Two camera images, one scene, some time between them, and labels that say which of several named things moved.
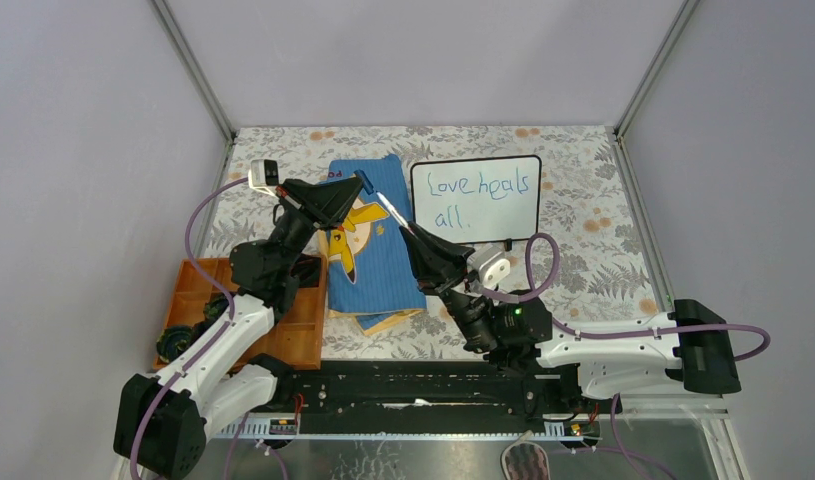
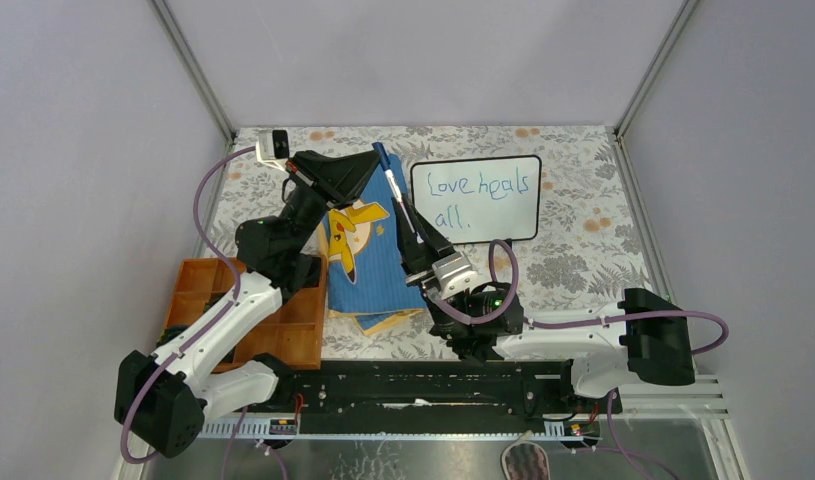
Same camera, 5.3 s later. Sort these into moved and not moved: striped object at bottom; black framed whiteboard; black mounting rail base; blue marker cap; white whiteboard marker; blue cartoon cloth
Moved: white whiteboard marker; blue marker cap
Not moved: blue cartoon cloth; black mounting rail base; striped object at bottom; black framed whiteboard
